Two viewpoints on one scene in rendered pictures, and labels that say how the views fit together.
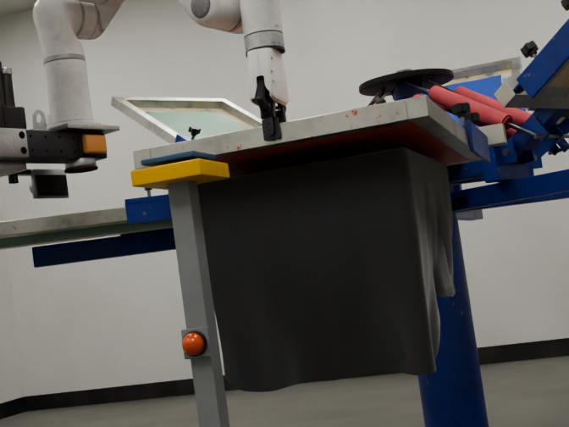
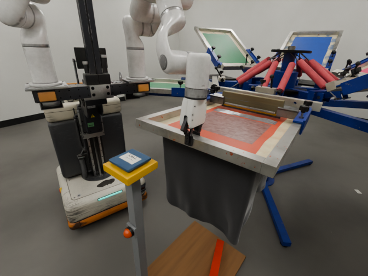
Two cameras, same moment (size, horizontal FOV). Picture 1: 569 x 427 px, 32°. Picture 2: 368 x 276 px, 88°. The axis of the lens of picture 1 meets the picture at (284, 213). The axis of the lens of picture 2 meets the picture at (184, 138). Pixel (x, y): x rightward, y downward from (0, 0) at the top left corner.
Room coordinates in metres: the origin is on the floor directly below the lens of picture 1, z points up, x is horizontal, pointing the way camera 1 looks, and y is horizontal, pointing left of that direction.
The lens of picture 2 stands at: (1.24, -0.17, 1.31)
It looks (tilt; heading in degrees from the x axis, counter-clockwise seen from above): 26 degrees down; 18
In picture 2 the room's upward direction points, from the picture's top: 2 degrees clockwise
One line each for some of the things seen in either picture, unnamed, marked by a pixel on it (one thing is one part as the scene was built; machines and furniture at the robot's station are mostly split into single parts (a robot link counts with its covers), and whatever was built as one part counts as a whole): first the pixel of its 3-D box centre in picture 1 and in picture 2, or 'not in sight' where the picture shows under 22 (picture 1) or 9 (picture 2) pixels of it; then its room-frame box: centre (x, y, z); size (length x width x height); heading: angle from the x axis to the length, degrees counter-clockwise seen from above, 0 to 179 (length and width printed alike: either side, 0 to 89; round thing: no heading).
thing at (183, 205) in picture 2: (309, 275); (199, 187); (1.92, -0.03, 0.74); 0.45 x 0.03 x 0.43; 72
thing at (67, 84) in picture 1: (64, 97); (135, 64); (2.25, 0.46, 1.21); 0.16 x 0.13 x 0.15; 55
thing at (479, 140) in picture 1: (470, 144); (302, 119); (2.34, -0.46, 0.99); 0.30 x 0.05 x 0.07; 162
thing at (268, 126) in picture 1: (267, 121); (187, 137); (1.81, 0.01, 1.03); 0.03 x 0.03 x 0.07; 72
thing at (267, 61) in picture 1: (267, 75); (194, 109); (1.85, -0.01, 1.12); 0.10 x 0.08 x 0.11; 162
